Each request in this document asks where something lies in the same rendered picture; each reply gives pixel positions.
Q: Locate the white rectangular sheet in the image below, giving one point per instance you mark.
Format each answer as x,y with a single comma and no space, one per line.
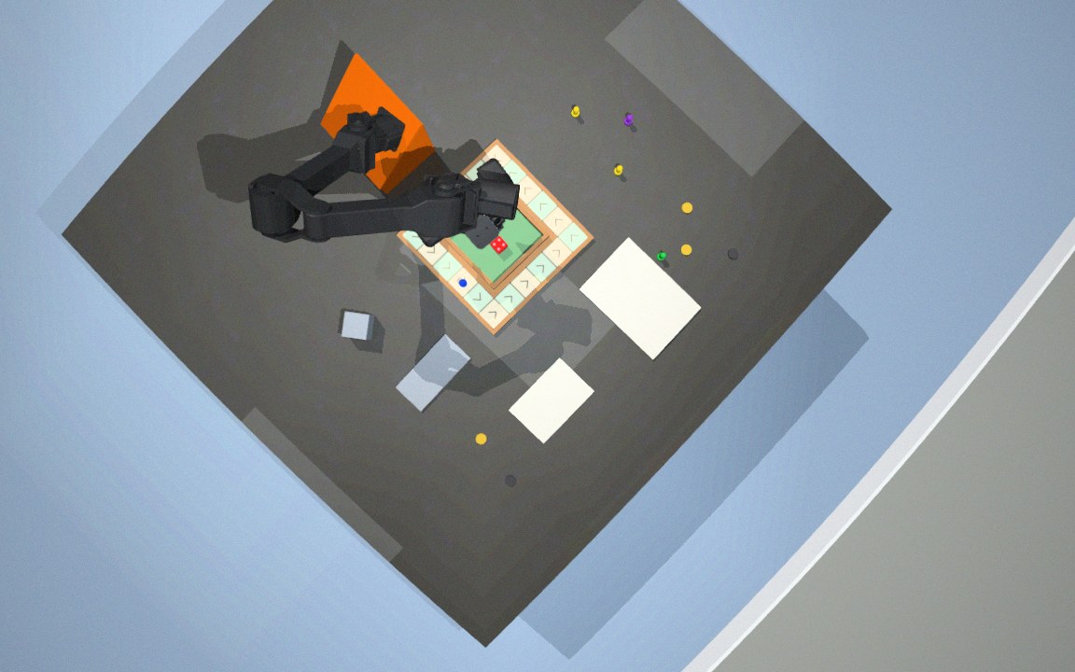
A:
640,298

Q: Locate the white rectangular card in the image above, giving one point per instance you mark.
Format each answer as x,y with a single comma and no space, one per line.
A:
551,400

